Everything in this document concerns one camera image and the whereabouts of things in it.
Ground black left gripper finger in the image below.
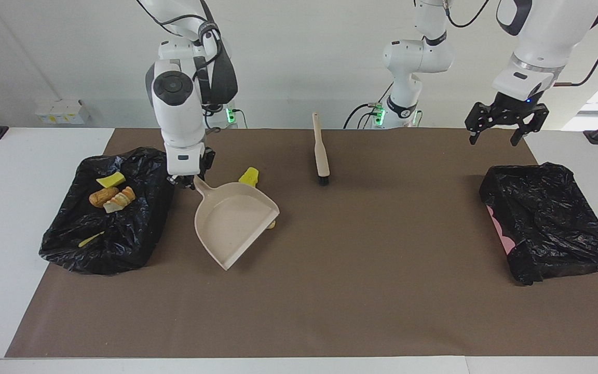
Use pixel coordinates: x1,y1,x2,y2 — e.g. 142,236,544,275
465,102,489,145
510,104,550,146

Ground pink plastic bin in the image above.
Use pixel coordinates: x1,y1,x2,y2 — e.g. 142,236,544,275
487,204,517,255

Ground thin yellow sponge scrap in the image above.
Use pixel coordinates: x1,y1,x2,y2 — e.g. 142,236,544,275
77,231,105,248

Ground brown paper table mat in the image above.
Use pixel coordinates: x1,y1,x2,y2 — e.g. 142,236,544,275
6,128,598,358

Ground beige plastic dustpan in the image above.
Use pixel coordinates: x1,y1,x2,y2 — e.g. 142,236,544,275
194,175,280,271

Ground white cardboard box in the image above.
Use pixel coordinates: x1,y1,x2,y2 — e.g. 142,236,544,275
34,99,91,125

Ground beige hand brush black bristles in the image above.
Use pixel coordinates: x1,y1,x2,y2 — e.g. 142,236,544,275
312,112,330,186

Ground yellow sponge piece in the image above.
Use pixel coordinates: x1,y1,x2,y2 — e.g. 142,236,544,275
238,167,260,188
96,172,127,189

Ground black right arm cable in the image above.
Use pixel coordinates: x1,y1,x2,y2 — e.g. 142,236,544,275
138,0,227,136

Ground black trash bag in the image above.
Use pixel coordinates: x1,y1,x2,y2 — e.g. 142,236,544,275
479,162,598,286
38,147,178,275

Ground black left base cable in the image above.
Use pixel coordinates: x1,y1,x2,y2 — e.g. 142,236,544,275
345,82,394,129

